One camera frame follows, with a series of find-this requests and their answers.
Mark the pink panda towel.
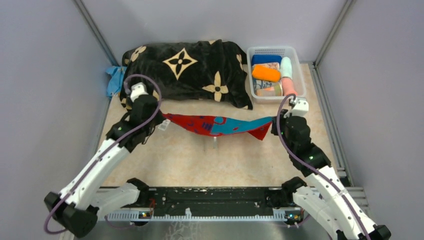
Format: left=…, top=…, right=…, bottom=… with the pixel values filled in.
left=280, top=77, right=298, bottom=96

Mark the red blue patterned towel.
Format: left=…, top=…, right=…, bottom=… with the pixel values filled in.
left=163, top=113, right=273, bottom=141

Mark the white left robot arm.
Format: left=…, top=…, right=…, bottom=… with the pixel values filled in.
left=43, top=80, right=164, bottom=238

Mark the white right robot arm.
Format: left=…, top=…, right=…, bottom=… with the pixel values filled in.
left=271, top=93, right=392, bottom=240

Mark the light blue cloth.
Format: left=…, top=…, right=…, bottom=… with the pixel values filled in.
left=105, top=66, right=127, bottom=99

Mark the orange green rolled towel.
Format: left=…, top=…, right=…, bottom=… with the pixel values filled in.
left=256, top=83, right=283, bottom=97

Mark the grey patterned rolled towel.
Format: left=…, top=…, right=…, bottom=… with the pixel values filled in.
left=252, top=78, right=276, bottom=91

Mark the mint white rolled towel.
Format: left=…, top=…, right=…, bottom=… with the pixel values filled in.
left=279, top=57, right=293, bottom=79

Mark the white plastic basket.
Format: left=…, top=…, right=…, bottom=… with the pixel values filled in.
left=247, top=46, right=307, bottom=104

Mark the beige orange rolled towel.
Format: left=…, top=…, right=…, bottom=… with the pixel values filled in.
left=253, top=62, right=280, bottom=71

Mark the black floral blanket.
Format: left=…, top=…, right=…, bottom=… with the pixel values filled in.
left=122, top=39, right=253, bottom=110

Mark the dark blue rolled towel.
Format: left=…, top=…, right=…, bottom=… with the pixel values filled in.
left=251, top=54, right=283, bottom=66

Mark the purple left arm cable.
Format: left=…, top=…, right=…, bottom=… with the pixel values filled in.
left=43, top=73, right=163, bottom=235

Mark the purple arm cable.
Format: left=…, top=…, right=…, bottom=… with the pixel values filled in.
left=43, top=73, right=163, bottom=235
left=276, top=93, right=372, bottom=240

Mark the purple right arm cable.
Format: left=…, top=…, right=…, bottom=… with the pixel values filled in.
left=276, top=93, right=372, bottom=240

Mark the white slotted cable duct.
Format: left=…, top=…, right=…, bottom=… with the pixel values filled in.
left=107, top=210, right=302, bottom=222

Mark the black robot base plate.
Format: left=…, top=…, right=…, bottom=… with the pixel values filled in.
left=130, top=187, right=296, bottom=217

